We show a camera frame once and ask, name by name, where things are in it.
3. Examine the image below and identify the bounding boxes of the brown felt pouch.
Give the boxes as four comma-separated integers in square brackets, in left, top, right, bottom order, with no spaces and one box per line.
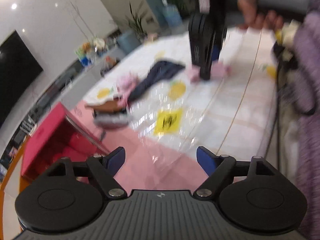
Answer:
[85,98,125,114]

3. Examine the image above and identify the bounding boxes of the pink brocade tassel pouch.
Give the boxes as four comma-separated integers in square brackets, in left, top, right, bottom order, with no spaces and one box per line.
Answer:
[116,73,139,107]

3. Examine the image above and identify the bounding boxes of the grey metal trash can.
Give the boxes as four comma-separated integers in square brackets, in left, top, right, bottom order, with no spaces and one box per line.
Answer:
[117,29,141,55]

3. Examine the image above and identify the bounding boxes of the black television screen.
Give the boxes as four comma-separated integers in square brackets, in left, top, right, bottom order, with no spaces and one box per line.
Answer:
[0,31,43,124]

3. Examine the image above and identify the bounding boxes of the brown teddy bear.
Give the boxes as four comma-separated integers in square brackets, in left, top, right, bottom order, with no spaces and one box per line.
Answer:
[81,42,92,54]

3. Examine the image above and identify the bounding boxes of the pink soft cloth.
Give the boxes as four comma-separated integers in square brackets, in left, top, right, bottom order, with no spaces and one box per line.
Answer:
[186,61,231,83]

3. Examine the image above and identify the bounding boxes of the blue water jug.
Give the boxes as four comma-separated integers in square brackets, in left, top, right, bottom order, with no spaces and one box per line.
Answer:
[162,0,182,28]

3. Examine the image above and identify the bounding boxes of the navy blue knit hat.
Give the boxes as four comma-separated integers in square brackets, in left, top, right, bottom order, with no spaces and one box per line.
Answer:
[127,61,185,103]

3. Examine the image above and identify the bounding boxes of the grey silver fabric pouch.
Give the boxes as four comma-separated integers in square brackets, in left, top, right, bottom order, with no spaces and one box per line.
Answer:
[93,114,130,129]

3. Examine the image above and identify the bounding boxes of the pink bin with black bag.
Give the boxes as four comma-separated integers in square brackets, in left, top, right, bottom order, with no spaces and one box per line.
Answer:
[100,56,120,77]

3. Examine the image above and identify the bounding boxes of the clear biohazard plastic bag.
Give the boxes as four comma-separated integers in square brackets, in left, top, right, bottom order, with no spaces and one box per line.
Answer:
[127,79,221,170]

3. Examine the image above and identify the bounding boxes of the green potted plant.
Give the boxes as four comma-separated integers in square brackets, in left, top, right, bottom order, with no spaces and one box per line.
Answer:
[126,1,148,40]

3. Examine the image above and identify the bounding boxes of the orange wooden box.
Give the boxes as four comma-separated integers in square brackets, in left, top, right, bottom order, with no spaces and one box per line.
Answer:
[1,135,30,239]

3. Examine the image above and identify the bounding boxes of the purple fuzzy sleeve forearm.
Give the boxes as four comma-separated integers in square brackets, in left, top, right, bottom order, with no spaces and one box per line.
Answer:
[293,0,319,239]

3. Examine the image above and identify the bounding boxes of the lemon print pink tablecloth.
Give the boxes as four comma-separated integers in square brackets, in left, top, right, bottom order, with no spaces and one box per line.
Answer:
[72,29,276,191]

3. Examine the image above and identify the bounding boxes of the red storage box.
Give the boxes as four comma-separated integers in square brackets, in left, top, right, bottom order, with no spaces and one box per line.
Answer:
[21,103,109,180]

